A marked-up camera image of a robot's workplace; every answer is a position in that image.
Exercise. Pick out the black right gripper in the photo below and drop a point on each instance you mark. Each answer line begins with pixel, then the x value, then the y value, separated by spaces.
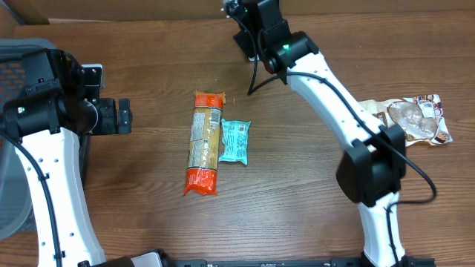
pixel 251 41

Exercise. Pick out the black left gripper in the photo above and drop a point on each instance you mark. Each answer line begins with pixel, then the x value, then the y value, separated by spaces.
pixel 110 107

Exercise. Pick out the orange spaghetti packet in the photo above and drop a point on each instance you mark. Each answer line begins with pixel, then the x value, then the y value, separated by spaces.
pixel 201 172

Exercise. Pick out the teal snack packet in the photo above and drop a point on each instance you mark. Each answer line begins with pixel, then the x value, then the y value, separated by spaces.
pixel 235 140

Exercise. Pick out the beige PanTree snack pouch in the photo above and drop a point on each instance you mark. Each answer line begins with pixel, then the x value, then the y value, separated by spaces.
pixel 421 117

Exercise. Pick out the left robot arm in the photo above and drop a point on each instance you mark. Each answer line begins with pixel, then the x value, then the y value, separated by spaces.
pixel 62 104

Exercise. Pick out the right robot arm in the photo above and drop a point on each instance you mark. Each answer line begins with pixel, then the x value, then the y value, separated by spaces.
pixel 372 165

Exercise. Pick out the white barcode scanner stand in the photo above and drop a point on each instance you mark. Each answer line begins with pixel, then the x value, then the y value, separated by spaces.
pixel 253 59

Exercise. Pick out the grey plastic mesh basket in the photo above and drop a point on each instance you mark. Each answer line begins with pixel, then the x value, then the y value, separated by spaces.
pixel 16 205

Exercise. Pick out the cardboard back panel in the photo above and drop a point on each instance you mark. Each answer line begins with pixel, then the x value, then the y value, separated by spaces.
pixel 42 11

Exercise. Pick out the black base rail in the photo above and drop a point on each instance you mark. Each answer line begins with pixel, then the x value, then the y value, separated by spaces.
pixel 335 262

